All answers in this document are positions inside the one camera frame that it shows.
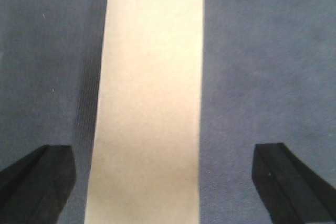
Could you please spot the small brown cardboard package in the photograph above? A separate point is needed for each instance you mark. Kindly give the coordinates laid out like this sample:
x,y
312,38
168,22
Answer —
x,y
145,156

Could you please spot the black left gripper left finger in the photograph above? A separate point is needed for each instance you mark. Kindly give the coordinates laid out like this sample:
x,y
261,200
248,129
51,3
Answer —
x,y
36,188

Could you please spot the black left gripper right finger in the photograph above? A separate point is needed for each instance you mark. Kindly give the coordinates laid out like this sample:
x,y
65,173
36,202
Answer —
x,y
290,191

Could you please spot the dark grey table mat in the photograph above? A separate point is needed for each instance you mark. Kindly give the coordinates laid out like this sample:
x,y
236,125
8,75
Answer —
x,y
268,76

